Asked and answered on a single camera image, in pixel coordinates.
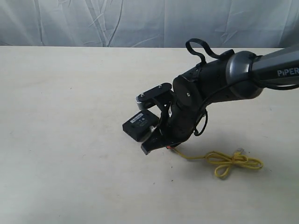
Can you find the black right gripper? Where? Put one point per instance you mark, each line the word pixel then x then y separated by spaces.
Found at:
pixel 182 123

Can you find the black rectangular network box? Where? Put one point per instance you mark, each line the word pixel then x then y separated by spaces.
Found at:
pixel 138 126

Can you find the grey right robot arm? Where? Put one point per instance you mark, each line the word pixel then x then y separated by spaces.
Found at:
pixel 231 76

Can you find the grey wrinkled backdrop curtain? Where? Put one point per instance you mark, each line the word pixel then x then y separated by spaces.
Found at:
pixel 149 23

